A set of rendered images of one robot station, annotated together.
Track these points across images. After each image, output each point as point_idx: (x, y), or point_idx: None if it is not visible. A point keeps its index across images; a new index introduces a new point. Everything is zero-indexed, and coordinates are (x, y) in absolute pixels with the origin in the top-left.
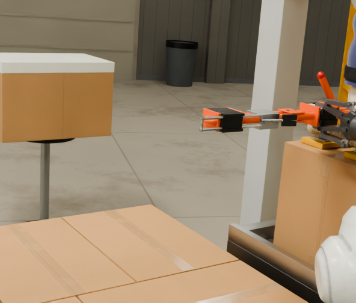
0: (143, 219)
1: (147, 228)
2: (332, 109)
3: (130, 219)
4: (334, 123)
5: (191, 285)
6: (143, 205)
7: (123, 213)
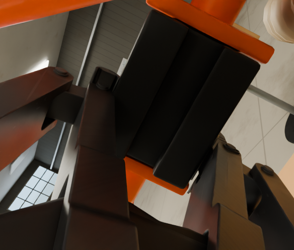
0: None
1: None
2: (66, 150)
3: (291, 192)
4: (233, 92)
5: None
6: None
7: (285, 178)
